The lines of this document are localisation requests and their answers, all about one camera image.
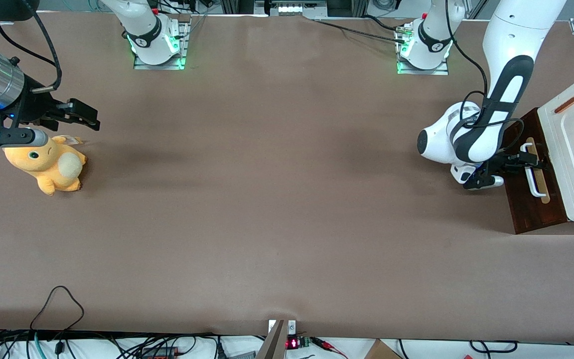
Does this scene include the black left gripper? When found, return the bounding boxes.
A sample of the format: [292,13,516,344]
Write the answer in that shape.
[475,151,542,181]

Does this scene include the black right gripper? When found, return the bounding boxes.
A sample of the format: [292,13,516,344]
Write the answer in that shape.
[0,74,101,132]

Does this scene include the white drawer handle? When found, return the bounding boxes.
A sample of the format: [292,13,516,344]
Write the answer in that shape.
[520,143,543,198]

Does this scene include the tan wooden handle backplate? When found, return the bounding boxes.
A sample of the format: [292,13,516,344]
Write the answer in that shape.
[525,137,551,204]

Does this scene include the dark brown wooden drawer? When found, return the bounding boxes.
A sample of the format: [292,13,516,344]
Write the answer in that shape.
[503,107,570,235]

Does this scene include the orange plush toy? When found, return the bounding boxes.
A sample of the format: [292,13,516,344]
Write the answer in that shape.
[1,135,88,196]

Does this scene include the orange bar on cabinet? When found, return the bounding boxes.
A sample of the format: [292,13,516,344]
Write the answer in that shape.
[554,88,574,114]

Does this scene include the brown cardboard piece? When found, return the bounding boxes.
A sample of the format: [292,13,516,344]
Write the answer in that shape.
[364,339,403,359]

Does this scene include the white light strip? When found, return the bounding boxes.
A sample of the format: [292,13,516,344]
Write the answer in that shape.
[276,1,328,16]

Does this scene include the black orange power device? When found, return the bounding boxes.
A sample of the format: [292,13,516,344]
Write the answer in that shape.
[139,346,184,359]

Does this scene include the red alligator clip leads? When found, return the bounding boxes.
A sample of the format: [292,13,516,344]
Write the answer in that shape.
[311,338,348,358]

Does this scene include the dark left wrist camera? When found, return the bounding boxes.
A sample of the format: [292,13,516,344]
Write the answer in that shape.
[463,174,505,191]

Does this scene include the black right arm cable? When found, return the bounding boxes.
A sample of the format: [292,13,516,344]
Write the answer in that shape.
[0,10,64,94]

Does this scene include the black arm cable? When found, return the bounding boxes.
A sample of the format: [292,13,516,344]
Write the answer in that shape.
[0,10,64,94]
[444,0,526,151]

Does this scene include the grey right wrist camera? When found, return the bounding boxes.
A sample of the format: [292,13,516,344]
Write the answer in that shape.
[0,128,49,149]

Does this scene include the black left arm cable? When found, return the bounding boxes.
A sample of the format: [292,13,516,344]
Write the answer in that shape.
[444,0,526,151]

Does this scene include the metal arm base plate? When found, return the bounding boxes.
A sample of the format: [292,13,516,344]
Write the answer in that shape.
[395,22,450,76]
[133,19,191,71]

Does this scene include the black curled cable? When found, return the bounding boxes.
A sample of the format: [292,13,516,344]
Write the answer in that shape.
[468,339,520,354]

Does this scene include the black looped cable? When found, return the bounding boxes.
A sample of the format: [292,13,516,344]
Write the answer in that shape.
[30,285,85,333]

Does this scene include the short black table cable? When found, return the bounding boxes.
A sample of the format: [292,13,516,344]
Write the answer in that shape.
[361,14,408,33]

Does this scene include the long black table cable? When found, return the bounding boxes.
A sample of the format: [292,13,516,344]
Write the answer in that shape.
[312,18,408,44]

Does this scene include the small metal bracket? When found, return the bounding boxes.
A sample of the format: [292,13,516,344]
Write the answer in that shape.
[268,320,297,335]

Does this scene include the grey camera mount bar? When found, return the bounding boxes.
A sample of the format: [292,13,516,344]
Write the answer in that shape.
[255,320,288,359]

